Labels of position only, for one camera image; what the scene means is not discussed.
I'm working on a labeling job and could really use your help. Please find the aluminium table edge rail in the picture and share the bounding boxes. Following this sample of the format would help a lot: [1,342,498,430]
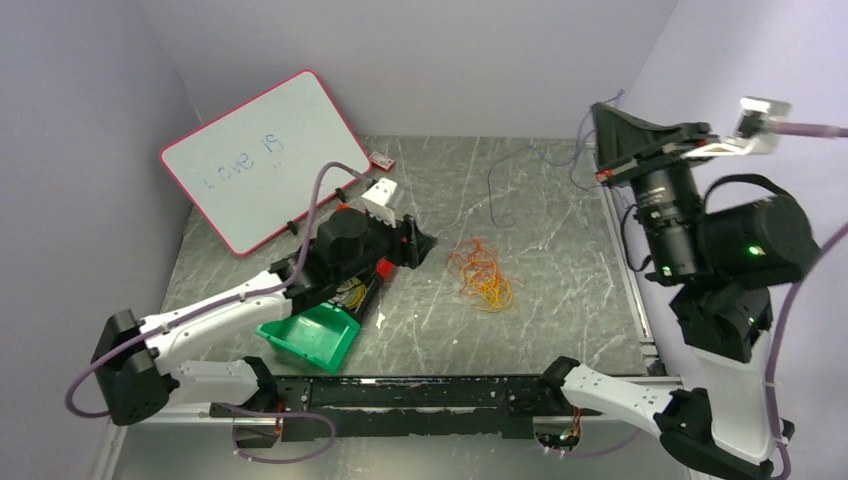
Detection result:
[586,140,667,376]

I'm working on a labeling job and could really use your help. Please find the pink framed whiteboard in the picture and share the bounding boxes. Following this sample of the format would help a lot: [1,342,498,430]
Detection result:
[160,70,371,256]

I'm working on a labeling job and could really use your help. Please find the black plastic bin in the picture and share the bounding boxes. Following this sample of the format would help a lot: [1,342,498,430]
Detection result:
[330,273,384,325]

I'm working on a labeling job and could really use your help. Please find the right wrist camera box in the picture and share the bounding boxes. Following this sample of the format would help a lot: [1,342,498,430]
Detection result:
[682,97,792,161]

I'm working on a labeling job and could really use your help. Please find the small red white box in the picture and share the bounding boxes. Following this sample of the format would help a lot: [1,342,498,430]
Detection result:
[368,151,396,173]

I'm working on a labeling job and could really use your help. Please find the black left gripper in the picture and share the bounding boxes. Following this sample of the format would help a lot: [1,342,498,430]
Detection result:
[334,206,436,284]

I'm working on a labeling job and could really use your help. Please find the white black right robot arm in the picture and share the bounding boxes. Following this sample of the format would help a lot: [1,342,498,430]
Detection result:
[538,97,819,479]

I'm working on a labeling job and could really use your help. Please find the green plastic bin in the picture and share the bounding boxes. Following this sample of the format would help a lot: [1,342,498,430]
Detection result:
[254,302,361,374]

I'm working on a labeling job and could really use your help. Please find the red plastic bin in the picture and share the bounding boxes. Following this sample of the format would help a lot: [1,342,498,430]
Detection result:
[335,203,396,283]

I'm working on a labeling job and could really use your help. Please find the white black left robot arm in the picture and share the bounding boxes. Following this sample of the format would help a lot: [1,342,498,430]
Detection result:
[90,208,437,426]

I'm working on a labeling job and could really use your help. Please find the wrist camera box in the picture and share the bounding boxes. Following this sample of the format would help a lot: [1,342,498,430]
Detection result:
[682,97,792,161]
[362,178,398,227]

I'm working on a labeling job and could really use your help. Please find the black base frame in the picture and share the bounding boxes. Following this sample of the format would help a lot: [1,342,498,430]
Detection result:
[240,374,574,442]

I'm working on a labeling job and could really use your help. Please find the yellow green cable coil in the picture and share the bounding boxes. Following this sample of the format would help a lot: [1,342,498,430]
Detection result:
[336,276,369,311]

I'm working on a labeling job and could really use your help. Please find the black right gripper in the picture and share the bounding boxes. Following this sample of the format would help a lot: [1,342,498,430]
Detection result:
[588,100,718,278]

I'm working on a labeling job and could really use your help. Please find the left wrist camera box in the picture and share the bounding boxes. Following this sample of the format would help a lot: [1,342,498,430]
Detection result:
[362,178,398,227]

